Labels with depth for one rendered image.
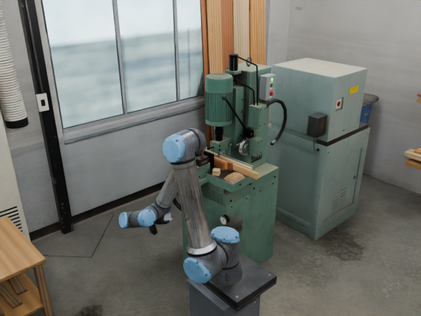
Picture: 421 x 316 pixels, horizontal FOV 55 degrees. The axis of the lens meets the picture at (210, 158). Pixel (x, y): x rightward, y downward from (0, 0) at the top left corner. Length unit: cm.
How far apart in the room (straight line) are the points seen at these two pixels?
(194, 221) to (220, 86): 96
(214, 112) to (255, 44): 205
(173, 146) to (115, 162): 214
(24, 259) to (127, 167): 158
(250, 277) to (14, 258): 143
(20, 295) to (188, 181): 161
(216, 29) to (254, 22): 53
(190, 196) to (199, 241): 23
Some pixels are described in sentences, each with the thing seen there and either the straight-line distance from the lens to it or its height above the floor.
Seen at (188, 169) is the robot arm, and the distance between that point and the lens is 184.
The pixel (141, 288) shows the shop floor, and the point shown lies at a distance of 317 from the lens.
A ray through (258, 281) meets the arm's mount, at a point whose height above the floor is 61.
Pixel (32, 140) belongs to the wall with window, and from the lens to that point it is 352.
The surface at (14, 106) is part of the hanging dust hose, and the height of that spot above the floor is 124.
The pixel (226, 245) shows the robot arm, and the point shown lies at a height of 84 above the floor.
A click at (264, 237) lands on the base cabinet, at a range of 321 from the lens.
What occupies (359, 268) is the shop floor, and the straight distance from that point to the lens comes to 348.
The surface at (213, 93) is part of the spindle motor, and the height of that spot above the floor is 141.
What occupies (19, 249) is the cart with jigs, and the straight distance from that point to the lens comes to 287.
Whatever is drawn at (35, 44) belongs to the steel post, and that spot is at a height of 163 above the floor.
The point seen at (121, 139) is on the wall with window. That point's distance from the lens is 386.
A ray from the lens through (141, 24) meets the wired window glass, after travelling 386.
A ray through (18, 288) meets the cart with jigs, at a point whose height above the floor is 20.
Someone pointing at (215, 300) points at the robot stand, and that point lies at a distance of 225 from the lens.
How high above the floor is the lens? 211
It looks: 25 degrees down
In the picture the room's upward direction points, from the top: straight up
